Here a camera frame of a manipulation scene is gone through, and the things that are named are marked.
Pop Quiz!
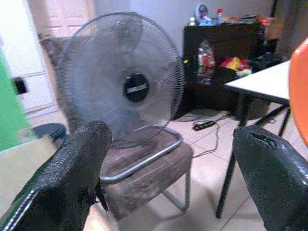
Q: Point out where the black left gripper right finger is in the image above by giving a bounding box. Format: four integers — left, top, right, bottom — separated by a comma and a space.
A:
232, 125, 308, 231

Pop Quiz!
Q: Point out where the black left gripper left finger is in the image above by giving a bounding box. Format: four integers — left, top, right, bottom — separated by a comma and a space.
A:
0, 120, 113, 231

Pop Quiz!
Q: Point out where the brown upholstered metal chair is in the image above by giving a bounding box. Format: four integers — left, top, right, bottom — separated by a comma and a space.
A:
38, 36, 194, 221

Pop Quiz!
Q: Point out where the black power strip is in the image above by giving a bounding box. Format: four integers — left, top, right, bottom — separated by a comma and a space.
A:
192, 120, 215, 131

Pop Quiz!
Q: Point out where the orange plastic plate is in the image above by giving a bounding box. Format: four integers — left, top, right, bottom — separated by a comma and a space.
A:
288, 38, 308, 147

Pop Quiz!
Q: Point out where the green board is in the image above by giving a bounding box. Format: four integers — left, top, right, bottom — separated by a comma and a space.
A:
0, 44, 32, 152

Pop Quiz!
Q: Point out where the white table with black legs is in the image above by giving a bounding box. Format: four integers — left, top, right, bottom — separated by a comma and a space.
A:
215, 59, 292, 219

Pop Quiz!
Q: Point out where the grey electric fan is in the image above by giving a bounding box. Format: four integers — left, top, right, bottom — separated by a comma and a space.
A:
56, 12, 185, 147

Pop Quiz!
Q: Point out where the red and yellow snack bag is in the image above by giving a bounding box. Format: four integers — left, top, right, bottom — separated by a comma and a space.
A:
220, 56, 249, 72

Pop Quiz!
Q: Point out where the black shelf cabinet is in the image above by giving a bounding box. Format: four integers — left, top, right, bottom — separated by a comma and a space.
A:
173, 22, 280, 121

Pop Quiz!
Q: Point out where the white cabinet door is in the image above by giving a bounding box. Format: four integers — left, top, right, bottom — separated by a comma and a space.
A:
0, 0, 58, 114

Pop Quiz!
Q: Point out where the clear plastic bottle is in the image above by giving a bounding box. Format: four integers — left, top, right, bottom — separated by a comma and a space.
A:
197, 40, 216, 84

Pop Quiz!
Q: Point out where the blue and white small fan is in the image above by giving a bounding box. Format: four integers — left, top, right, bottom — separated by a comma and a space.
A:
195, 3, 211, 22

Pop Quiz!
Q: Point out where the grey power cable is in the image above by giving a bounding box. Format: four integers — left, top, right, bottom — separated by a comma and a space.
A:
173, 113, 239, 159

